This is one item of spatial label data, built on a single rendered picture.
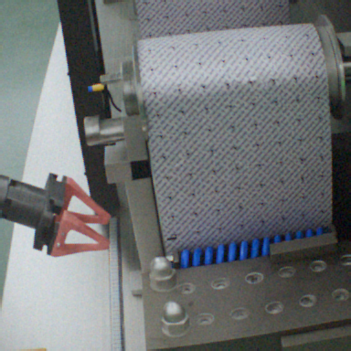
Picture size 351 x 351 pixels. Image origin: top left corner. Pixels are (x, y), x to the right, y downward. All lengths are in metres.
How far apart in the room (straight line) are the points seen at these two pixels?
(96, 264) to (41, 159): 0.40
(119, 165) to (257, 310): 0.29
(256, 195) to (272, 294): 0.14
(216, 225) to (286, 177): 0.11
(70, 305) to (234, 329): 0.36
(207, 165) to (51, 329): 0.37
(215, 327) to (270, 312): 0.07
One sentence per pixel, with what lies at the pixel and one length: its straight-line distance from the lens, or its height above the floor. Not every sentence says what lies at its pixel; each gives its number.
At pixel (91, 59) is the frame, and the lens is 1.29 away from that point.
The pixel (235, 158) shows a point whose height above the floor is 1.16.
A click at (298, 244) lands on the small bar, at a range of 1.03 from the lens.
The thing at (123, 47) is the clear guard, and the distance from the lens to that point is 2.04.
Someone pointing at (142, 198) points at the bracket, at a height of 1.07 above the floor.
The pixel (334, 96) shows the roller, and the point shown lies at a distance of 0.99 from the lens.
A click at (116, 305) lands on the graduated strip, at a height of 0.90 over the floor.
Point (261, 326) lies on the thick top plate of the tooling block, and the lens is 0.93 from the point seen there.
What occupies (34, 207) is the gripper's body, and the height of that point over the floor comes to 1.14.
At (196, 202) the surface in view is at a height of 1.11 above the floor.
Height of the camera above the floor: 1.67
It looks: 31 degrees down
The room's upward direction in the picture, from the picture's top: 8 degrees counter-clockwise
